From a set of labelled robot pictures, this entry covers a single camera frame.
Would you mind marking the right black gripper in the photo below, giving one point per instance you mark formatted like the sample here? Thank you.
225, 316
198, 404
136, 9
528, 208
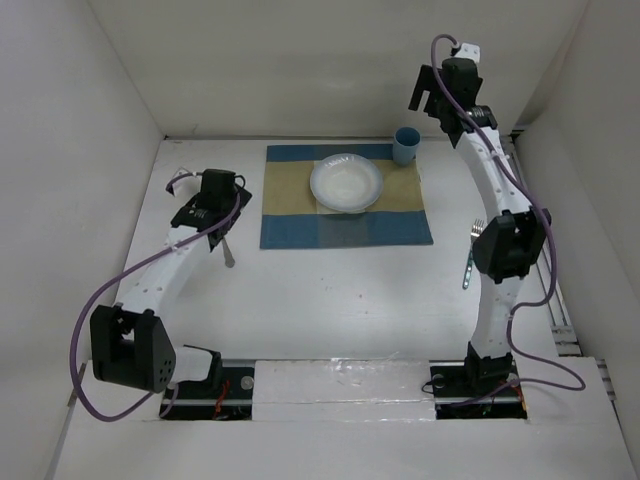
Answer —
427, 81

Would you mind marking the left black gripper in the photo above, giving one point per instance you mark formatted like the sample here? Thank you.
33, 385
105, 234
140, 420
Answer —
244, 198

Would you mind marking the silver knife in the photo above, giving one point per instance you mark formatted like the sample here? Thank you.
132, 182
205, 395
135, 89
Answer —
228, 256

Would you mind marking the blue cup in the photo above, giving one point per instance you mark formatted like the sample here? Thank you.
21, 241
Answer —
406, 141

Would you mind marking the blue beige cloth placemat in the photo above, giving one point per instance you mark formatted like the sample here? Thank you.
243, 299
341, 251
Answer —
293, 219

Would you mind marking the white blue-rimmed plate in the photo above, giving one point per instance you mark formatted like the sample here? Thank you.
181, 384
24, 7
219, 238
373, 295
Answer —
346, 183

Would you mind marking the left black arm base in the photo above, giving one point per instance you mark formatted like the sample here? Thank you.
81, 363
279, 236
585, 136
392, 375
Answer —
229, 398

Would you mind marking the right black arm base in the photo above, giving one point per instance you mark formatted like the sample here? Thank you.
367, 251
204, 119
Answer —
455, 398

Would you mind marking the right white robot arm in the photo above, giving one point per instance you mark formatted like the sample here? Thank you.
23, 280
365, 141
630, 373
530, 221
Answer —
509, 244

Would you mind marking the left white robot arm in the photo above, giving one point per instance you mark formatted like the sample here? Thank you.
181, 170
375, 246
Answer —
130, 345

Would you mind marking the silver fork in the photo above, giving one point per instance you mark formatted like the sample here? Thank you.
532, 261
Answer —
476, 230

